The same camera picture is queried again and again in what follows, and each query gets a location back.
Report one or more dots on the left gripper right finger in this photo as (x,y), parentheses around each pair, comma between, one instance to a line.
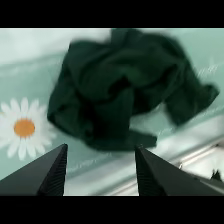
(163,176)

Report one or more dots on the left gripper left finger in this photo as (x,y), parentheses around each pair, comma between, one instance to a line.
(40,176)

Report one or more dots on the dark green T-shirt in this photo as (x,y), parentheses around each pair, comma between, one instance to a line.
(116,66)

